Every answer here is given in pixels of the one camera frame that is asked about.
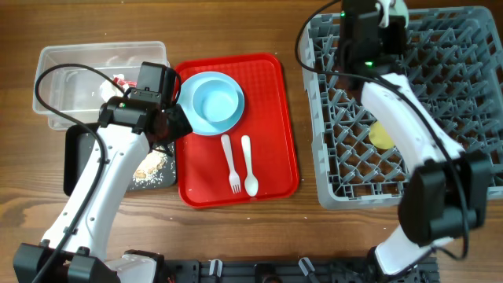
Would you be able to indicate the red serving tray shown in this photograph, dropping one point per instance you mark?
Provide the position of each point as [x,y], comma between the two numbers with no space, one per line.
[203,173]

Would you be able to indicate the light blue bowl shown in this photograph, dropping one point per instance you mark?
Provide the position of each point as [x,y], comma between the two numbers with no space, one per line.
[215,101]

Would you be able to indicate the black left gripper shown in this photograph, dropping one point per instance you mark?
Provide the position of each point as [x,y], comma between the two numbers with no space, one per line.
[181,126]

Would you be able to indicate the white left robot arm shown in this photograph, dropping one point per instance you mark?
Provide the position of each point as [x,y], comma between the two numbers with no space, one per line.
[74,248]

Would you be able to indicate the black food waste tray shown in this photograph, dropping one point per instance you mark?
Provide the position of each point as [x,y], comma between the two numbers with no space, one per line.
[79,144]

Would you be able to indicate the white napkin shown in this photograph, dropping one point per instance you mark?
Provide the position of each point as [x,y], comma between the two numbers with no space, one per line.
[109,90]

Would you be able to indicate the grey dishwasher rack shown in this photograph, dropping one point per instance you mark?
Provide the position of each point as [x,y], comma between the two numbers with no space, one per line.
[453,60]

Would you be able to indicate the rice and food scraps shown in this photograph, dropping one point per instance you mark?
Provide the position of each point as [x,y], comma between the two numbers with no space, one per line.
[154,169]

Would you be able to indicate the light blue plate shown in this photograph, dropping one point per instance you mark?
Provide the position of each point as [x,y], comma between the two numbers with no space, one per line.
[200,126]

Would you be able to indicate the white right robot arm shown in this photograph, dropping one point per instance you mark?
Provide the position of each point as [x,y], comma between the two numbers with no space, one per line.
[446,195]

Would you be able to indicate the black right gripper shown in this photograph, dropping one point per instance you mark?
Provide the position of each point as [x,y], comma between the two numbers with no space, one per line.
[397,26]

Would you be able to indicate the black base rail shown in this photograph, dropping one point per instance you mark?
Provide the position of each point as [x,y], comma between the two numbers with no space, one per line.
[304,270]

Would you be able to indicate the white plastic fork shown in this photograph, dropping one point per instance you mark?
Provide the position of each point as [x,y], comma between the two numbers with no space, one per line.
[234,179]

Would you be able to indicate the clear plastic waste bin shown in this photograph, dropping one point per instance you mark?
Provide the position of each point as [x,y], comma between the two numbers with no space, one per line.
[75,91]

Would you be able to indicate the yellow plastic cup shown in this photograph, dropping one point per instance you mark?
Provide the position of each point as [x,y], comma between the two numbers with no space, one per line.
[379,137]

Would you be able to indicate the white plastic spoon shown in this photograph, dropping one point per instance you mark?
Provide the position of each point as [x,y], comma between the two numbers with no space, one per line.
[251,183]

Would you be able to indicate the mint green bowl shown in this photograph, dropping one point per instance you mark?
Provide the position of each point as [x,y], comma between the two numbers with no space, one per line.
[393,8]

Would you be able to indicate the red snack wrapper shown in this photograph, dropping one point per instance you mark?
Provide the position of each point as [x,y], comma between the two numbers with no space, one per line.
[125,84]

